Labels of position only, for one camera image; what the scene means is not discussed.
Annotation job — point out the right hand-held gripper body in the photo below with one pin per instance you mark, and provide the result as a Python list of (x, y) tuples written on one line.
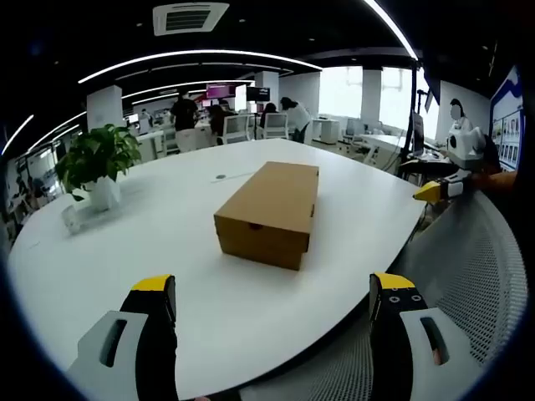
[(462, 148)]

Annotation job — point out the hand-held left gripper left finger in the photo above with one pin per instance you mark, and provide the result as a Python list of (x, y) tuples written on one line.
[(138, 346)]

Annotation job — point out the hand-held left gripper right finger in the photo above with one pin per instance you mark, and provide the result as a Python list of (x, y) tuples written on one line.
[(409, 338)]

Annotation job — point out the brown cardboard shoe box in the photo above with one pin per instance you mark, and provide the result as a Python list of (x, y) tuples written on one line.
[(267, 213)]

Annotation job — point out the computer monitor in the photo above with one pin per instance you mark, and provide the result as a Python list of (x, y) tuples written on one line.
[(418, 133)]

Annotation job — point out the black tripod stand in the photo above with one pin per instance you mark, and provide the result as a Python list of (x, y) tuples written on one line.
[(414, 100)]

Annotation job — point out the grey mesh office chair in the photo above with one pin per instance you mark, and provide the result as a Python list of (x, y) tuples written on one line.
[(455, 288)]

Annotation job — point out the white office desk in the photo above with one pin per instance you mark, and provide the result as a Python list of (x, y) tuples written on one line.
[(382, 144)]

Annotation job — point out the clear plastic tray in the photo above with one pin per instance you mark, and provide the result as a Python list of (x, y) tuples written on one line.
[(79, 217)]

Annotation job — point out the white plant pot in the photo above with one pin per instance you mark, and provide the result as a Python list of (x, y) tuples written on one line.
[(103, 194)]

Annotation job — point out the white office chair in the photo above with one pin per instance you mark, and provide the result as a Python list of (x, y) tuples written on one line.
[(236, 128), (276, 125)]

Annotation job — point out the green potted plant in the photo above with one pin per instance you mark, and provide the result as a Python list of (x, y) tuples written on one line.
[(98, 156)]

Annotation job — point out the black display screen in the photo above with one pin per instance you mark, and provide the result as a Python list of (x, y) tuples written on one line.
[(258, 93)]

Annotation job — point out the pink display screen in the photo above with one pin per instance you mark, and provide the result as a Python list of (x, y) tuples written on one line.
[(219, 90)]

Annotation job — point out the ceiling air conditioner vent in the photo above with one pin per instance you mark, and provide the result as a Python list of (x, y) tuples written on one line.
[(190, 17)]

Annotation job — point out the wall poster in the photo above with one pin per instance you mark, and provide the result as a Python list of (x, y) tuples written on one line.
[(509, 121)]

